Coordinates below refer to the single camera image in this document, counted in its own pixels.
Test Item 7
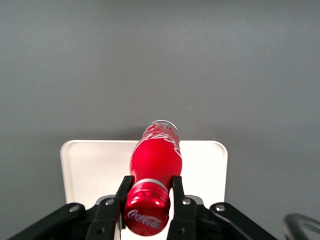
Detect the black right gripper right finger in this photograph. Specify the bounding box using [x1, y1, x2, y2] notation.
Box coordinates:
[166, 175, 279, 240]

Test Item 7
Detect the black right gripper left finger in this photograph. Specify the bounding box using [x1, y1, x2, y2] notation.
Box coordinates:
[7, 175, 134, 240]

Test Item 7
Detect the red coke bottle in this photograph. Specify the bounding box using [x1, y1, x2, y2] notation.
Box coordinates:
[123, 119, 183, 237]

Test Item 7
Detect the white rectangular plastic tray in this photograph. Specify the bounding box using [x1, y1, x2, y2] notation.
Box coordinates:
[60, 139, 229, 240]

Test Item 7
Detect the grey cable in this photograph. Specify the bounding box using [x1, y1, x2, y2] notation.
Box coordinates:
[283, 212, 320, 240]

